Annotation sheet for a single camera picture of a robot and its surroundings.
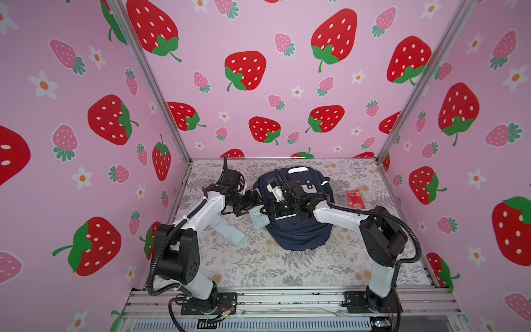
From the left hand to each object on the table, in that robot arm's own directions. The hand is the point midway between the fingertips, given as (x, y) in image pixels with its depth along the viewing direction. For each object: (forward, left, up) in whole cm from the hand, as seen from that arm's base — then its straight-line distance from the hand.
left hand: (259, 204), depth 87 cm
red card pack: (+12, -48, -13) cm, 52 cm away
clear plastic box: (+12, -41, -12) cm, 44 cm away
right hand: (-3, 0, 0) cm, 3 cm away
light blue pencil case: (-7, +15, -11) cm, 20 cm away
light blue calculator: (-6, 0, -1) cm, 6 cm away
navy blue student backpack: (-11, -16, -5) cm, 20 cm away
